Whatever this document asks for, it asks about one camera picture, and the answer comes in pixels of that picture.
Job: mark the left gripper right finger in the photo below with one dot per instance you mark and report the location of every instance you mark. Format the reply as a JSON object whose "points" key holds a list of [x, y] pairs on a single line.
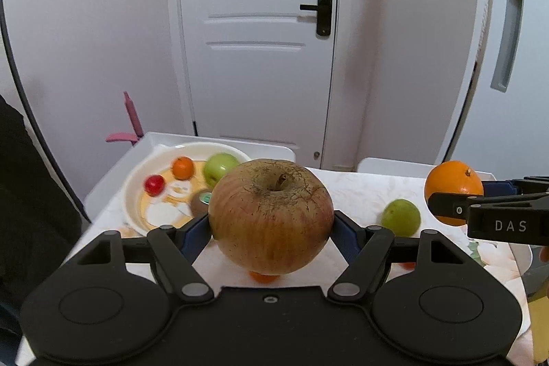
{"points": [[366, 251]]}

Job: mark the floral white tablecloth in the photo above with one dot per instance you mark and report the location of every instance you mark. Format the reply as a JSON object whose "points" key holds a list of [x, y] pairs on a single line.
{"points": [[361, 196]]}

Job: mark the white door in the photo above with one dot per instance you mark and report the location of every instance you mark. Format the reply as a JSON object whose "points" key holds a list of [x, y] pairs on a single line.
{"points": [[257, 71]]}

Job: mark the white tray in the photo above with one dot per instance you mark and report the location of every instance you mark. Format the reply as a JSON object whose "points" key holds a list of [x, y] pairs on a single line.
{"points": [[108, 186], [387, 167]]}

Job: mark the green apple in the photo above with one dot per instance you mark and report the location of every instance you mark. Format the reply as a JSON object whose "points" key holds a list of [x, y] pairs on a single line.
{"points": [[217, 166]]}

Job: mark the large orange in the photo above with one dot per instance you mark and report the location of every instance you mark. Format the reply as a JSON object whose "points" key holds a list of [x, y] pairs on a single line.
{"points": [[452, 185]]}

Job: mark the white duck pattern plate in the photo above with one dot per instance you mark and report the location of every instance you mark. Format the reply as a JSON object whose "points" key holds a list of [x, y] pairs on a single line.
{"points": [[172, 206]]}

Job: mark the small red tomato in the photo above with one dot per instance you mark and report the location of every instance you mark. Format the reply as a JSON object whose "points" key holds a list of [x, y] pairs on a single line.
{"points": [[154, 185]]}

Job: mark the small orange tangerine in plate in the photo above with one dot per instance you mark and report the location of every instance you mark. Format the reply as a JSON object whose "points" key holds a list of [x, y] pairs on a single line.
{"points": [[183, 168]]}

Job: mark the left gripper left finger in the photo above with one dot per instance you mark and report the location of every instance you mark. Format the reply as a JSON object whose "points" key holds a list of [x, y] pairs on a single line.
{"points": [[174, 252]]}

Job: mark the brown kiwi with sticker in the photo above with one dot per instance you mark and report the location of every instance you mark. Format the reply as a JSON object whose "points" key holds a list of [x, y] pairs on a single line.
{"points": [[200, 202]]}

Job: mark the small green fruit on table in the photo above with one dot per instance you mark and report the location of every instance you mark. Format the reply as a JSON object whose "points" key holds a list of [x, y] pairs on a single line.
{"points": [[402, 217]]}

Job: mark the large red-yellow apple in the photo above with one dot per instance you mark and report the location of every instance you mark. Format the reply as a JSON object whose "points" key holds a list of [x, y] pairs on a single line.
{"points": [[271, 217]]}

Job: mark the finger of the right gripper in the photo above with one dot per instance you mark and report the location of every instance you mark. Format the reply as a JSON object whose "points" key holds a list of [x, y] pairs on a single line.
{"points": [[452, 205], [519, 186]]}

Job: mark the small tangerine on table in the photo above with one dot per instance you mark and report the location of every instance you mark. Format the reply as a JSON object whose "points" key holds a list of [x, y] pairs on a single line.
{"points": [[263, 278]]}

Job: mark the black door handle lock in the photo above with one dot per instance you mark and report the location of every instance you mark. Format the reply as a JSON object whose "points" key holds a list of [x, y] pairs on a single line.
{"points": [[323, 10]]}

